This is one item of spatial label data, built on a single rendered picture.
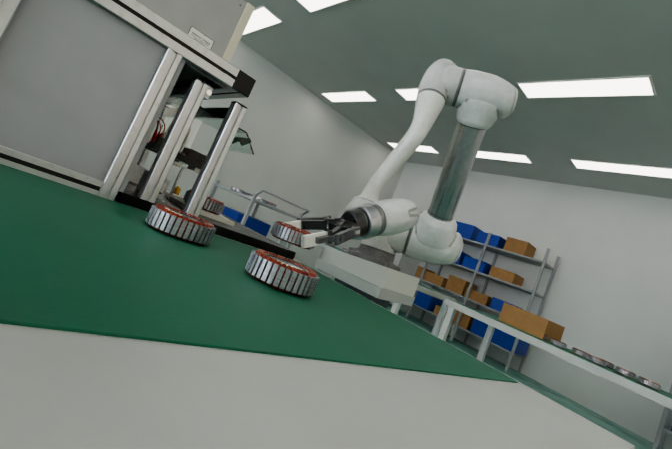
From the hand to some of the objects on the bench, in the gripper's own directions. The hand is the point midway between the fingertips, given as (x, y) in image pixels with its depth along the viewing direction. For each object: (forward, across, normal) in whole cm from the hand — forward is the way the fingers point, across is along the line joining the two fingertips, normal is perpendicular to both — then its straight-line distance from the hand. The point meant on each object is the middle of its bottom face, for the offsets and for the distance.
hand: (295, 234), depth 94 cm
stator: (+20, -29, +3) cm, 35 cm away
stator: (+13, +30, +2) cm, 32 cm away
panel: (+37, +41, +13) cm, 56 cm away
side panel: (+50, +8, +17) cm, 53 cm away
